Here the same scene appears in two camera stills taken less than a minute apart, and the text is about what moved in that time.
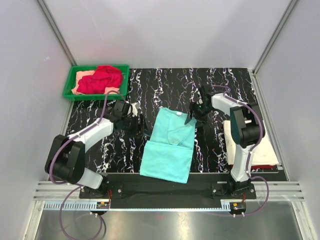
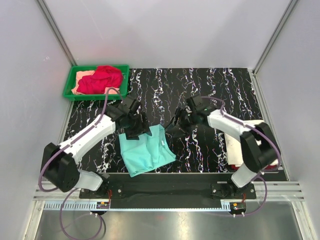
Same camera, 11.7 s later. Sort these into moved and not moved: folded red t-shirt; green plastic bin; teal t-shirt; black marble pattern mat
Moved: teal t-shirt
Not moved: black marble pattern mat; folded red t-shirt; green plastic bin
